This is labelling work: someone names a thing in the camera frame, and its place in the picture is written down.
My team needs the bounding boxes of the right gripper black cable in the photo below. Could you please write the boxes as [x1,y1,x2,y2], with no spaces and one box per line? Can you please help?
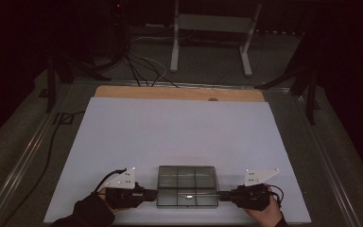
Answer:
[265,183,285,206]

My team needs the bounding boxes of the long black floor cable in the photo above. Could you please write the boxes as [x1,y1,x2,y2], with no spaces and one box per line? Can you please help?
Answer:
[0,109,87,227]

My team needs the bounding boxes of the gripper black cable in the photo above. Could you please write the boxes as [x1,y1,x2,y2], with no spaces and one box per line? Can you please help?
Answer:
[93,168,128,194]
[265,183,285,206]

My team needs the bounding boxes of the black floor cable bundle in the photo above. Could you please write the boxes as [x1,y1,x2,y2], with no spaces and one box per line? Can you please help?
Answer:
[124,46,180,89]

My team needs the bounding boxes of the person's right hand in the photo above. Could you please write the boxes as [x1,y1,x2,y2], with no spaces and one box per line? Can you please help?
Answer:
[243,188,284,227]

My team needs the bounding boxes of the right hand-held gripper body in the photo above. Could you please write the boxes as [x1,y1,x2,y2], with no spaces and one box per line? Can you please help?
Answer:
[230,167,281,212]

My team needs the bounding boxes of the white metal stand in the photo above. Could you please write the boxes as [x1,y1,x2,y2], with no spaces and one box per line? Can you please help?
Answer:
[169,0,263,78]

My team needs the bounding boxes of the white floor cable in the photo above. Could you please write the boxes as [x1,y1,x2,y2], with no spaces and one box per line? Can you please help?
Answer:
[128,51,168,87]

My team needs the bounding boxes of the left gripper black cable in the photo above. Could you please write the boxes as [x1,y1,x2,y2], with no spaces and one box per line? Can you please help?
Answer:
[93,168,128,194]

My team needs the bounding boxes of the dark equipment with red light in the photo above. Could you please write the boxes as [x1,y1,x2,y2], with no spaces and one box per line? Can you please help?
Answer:
[86,0,130,68]

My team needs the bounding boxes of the metal floor rail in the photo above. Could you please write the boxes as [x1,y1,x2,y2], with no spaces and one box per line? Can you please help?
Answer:
[0,83,75,227]
[294,93,363,227]

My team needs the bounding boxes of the black tripod stand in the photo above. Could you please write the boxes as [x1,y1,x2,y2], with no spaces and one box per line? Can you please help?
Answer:
[44,51,112,114]
[254,31,321,126]

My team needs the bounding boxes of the person's left hand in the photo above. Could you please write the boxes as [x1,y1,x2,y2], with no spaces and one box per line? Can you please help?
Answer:
[97,191,121,216]

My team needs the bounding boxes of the white table sheet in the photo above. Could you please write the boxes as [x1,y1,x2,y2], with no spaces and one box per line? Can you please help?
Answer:
[43,96,313,225]

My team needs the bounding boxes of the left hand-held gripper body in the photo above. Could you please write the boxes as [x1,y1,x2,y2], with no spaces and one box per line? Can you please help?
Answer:
[103,166,147,210]

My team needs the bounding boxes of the grey transparent compartment box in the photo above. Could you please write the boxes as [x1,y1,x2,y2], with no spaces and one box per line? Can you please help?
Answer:
[155,165,220,209]

